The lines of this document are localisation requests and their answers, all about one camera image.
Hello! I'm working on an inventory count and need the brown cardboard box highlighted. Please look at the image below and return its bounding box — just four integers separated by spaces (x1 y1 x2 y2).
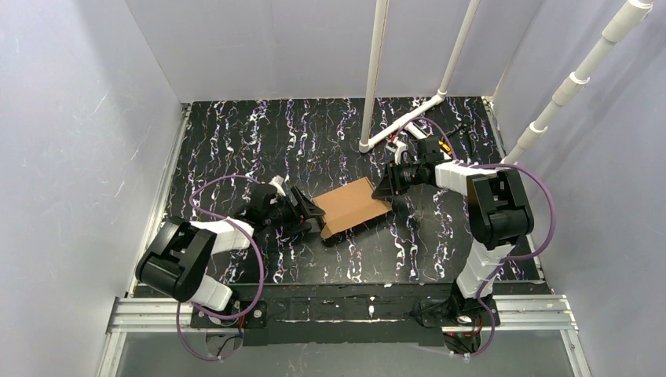
313 177 391 240

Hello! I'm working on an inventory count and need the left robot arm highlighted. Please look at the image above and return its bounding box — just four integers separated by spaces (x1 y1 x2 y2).
135 180 325 313

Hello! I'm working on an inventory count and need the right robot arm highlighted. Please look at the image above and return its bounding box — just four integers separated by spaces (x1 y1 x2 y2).
372 137 534 321

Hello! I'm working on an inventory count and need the yellow black small tool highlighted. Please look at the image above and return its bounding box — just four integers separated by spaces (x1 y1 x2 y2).
438 140 453 156

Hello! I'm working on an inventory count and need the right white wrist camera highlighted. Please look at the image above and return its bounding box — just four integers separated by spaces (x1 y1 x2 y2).
386 137 410 164

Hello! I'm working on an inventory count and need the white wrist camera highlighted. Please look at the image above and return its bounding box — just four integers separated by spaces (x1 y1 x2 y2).
386 137 410 164
269 175 287 196

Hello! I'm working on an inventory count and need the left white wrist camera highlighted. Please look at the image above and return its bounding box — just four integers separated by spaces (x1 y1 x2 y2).
269 175 287 196

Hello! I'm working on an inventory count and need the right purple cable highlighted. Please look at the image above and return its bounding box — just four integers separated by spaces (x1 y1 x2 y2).
411 115 558 360

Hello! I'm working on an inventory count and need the purple cable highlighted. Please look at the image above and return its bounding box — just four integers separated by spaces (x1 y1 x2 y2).
411 115 558 360
175 174 266 363

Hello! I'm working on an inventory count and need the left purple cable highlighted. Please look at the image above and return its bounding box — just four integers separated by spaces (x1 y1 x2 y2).
175 174 266 363

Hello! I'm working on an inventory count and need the aluminium rail frame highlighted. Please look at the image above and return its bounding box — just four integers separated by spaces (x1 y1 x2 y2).
96 101 595 377

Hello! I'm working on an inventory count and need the white PVC pipe frame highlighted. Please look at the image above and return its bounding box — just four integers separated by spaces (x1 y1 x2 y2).
359 0 654 165

